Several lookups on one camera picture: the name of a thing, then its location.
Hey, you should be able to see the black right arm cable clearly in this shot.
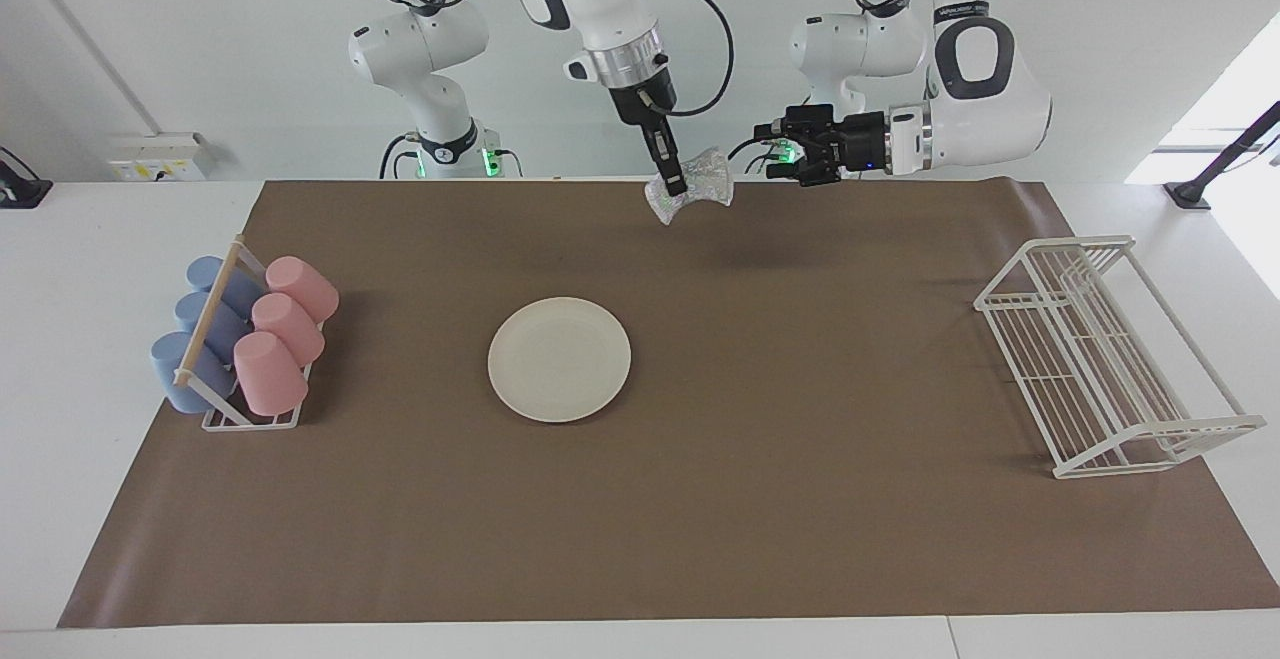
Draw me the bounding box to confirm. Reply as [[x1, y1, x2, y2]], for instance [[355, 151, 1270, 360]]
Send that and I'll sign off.
[[640, 0, 737, 120]]

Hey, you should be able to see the brown table mat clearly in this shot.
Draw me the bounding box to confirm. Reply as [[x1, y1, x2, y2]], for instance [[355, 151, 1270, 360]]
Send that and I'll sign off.
[[57, 179, 1280, 630]]

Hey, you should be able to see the white wire cup holder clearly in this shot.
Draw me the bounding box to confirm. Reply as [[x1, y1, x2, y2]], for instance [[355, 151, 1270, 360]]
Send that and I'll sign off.
[[175, 234, 326, 432]]

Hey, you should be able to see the black base cable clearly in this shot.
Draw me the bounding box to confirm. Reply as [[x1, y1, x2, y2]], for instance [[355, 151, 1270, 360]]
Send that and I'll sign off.
[[728, 135, 793, 177], [378, 132, 421, 180]]

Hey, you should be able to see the pink plastic cup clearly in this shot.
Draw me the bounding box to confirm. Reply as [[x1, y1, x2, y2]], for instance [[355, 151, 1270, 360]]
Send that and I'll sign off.
[[265, 256, 340, 324], [233, 331, 309, 417], [251, 293, 326, 367]]

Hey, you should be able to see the white wire dish rack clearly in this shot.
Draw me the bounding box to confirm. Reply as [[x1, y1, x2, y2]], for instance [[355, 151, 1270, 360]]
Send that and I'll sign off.
[[974, 235, 1267, 480]]

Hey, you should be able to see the black left base cable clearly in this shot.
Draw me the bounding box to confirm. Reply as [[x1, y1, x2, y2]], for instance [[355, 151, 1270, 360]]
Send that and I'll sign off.
[[728, 135, 793, 177]]

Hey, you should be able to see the black right base cable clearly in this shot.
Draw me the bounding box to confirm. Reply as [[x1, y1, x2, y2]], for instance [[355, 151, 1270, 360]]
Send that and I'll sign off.
[[378, 132, 421, 180]]

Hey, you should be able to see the black table clamp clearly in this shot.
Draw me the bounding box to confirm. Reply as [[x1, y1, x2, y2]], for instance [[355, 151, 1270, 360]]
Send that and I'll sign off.
[[0, 146, 53, 210]]

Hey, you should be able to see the blue plastic cup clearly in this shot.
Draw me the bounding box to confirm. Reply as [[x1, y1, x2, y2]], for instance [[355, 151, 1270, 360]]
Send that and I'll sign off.
[[150, 332, 238, 414], [175, 291, 251, 365], [186, 256, 266, 318]]

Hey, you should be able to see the cream round plate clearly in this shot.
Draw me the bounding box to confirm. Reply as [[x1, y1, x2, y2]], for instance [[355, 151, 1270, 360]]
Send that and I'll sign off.
[[487, 297, 633, 425]]

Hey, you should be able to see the white wall outlet box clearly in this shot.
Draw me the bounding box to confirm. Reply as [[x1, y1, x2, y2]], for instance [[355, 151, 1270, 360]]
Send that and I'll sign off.
[[108, 132, 209, 183]]

